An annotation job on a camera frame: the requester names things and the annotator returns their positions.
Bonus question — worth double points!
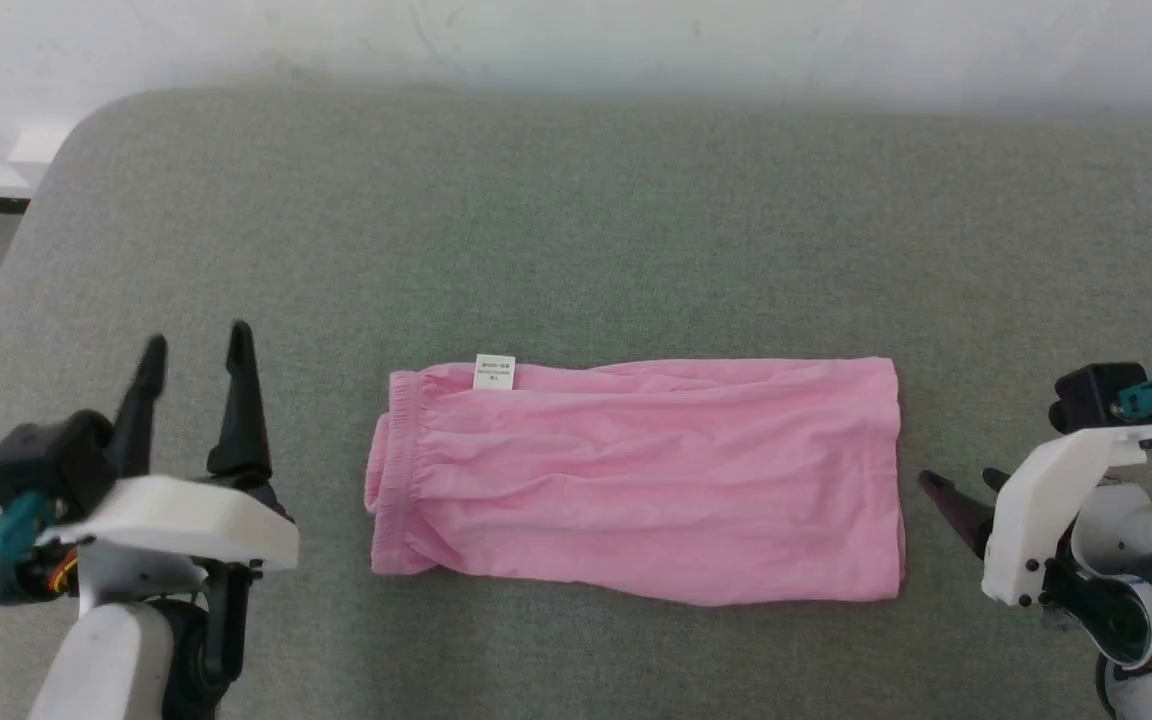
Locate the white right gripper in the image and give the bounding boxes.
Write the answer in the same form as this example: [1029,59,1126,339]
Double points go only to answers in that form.
[918,425,1152,609]

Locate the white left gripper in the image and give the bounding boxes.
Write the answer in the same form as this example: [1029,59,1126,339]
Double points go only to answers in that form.
[34,321,301,573]

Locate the pink cotton shorts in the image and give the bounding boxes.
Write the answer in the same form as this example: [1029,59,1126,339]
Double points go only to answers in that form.
[364,354,907,608]

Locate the grey fabric sofa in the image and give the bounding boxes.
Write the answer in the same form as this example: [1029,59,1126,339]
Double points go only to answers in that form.
[0,85,1152,720]

